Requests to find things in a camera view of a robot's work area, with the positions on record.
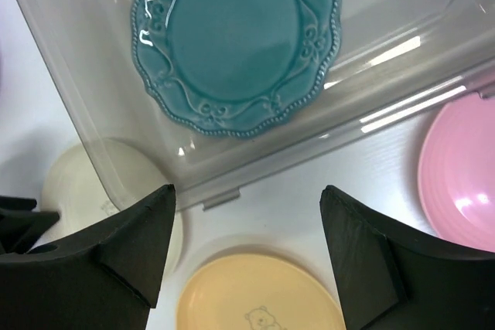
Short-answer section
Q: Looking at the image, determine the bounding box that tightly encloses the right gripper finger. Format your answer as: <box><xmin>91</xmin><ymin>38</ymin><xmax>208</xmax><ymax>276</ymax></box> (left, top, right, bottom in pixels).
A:
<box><xmin>320</xmin><ymin>185</ymin><xmax>494</xmax><ymax>329</ymax></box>

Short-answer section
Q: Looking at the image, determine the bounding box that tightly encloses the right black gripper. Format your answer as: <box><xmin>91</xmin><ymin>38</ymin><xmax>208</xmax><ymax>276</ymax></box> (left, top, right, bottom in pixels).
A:
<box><xmin>0</xmin><ymin>185</ymin><xmax>176</xmax><ymax>329</ymax></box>

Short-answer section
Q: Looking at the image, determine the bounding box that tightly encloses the cream plate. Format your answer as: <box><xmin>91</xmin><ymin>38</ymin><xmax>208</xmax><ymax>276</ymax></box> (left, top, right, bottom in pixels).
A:
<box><xmin>40</xmin><ymin>138</ymin><xmax>185</xmax><ymax>273</ymax></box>

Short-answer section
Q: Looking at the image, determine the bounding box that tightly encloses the teal scalloped plate back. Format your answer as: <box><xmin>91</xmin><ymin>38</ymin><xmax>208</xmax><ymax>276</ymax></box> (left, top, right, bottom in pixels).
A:
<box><xmin>130</xmin><ymin>0</ymin><xmax>342</xmax><ymax>139</ymax></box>

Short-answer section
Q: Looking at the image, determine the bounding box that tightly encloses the clear plastic bin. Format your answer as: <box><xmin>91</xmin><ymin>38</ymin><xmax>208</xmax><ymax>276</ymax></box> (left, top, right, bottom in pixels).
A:
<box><xmin>17</xmin><ymin>0</ymin><xmax>494</xmax><ymax>208</ymax></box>

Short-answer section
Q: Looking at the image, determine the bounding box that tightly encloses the pink plate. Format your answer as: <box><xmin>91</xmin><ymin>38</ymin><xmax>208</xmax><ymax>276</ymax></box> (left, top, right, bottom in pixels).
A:
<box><xmin>418</xmin><ymin>94</ymin><xmax>494</xmax><ymax>251</ymax></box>

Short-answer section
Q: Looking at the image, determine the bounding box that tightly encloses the orange plate centre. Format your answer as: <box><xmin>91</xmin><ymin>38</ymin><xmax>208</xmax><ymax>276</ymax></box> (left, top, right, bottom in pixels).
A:
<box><xmin>176</xmin><ymin>253</ymin><xmax>346</xmax><ymax>329</ymax></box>

